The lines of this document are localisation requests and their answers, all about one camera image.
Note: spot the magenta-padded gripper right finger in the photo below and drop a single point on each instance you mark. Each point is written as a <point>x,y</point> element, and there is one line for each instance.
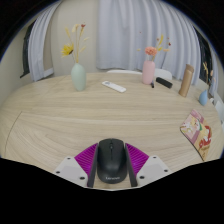
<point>138,159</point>

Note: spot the group of blue white chairs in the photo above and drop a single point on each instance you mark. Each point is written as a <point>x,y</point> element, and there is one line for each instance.
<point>219,110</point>

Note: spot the narrow white curtain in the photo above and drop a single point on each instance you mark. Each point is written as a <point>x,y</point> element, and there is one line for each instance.
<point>214,76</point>
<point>40,46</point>

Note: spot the blue vase with dried flowers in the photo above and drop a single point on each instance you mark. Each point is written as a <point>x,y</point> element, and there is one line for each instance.
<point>203,98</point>

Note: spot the green vase with yellow flowers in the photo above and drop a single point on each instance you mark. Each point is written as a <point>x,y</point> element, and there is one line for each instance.
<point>78,78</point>

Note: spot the tall brown drink bottle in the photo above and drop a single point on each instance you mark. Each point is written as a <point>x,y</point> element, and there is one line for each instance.
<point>186,81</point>

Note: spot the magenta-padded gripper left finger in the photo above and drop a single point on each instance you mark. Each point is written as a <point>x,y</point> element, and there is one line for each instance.
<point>83,160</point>

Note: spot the dark framed window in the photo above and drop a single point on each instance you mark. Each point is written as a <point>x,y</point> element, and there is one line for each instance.
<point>26,53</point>
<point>204,53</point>

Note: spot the black rectangular case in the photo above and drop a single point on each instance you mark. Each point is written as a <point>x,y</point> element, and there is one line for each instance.
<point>164,82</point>

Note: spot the wide white curtain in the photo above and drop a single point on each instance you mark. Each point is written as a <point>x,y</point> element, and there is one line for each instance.
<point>143,30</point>

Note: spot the dark marker pen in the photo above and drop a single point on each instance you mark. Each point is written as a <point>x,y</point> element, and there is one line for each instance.
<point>152,84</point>

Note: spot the white remote control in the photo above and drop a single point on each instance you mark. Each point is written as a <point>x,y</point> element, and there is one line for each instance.
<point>114,86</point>

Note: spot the black computer mouse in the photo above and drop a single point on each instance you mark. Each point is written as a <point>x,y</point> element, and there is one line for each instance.
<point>111,161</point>

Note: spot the pink vase with orange flowers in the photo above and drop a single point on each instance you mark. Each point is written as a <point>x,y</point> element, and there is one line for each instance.
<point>148,72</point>

